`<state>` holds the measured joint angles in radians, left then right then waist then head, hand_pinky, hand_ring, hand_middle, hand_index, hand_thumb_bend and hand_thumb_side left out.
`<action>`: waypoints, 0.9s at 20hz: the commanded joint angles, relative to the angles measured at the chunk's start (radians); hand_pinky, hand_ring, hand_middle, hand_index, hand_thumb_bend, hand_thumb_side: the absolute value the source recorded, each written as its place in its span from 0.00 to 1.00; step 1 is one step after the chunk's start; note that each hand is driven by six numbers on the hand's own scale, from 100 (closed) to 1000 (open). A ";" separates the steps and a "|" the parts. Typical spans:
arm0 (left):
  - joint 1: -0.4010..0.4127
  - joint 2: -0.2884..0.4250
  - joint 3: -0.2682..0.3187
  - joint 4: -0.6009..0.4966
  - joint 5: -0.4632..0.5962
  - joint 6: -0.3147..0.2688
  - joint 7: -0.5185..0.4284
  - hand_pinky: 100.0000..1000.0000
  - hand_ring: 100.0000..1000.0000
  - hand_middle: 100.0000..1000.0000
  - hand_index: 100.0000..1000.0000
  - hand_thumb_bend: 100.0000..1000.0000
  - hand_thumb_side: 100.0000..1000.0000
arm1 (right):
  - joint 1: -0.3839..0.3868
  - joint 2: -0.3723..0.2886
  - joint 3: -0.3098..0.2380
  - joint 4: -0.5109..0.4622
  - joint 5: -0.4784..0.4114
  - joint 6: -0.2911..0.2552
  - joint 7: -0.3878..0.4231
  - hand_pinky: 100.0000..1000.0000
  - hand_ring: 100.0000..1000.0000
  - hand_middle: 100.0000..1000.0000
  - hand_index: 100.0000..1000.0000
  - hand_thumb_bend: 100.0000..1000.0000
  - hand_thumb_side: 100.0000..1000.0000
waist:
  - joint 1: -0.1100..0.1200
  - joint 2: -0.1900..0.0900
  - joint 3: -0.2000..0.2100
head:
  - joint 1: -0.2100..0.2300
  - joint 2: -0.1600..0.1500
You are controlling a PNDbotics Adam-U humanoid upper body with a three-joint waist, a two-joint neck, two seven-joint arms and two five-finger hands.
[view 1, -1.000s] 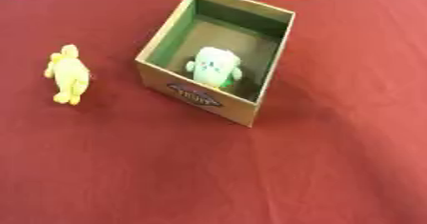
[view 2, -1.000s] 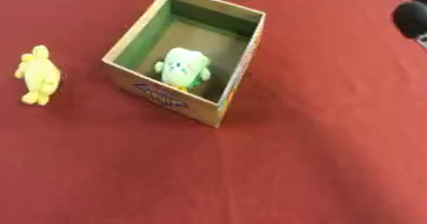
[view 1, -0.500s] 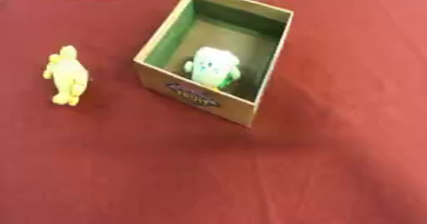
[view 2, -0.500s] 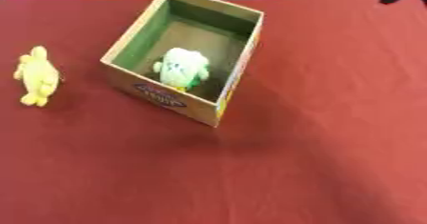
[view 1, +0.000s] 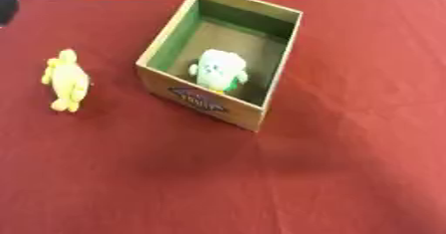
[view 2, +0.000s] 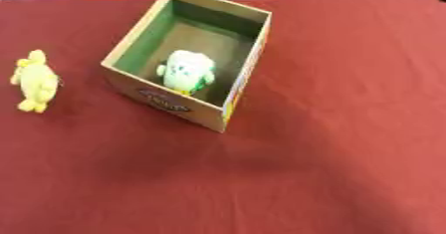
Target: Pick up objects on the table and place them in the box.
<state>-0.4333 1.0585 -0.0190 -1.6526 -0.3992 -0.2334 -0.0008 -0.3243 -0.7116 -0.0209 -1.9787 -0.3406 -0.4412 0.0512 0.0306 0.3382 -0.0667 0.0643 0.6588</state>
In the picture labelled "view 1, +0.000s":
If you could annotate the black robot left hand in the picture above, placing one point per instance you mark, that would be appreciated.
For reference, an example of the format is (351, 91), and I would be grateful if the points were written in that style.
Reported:
(6, 9)

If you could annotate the tan cardboard box green inside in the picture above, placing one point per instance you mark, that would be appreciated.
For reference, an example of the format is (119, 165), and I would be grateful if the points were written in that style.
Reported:
(174, 88)

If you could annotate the yellow soft toy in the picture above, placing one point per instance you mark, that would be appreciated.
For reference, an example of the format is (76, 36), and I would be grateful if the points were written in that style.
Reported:
(67, 78)

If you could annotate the white and green soft toy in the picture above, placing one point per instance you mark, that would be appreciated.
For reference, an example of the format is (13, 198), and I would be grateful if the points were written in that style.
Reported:
(218, 68)

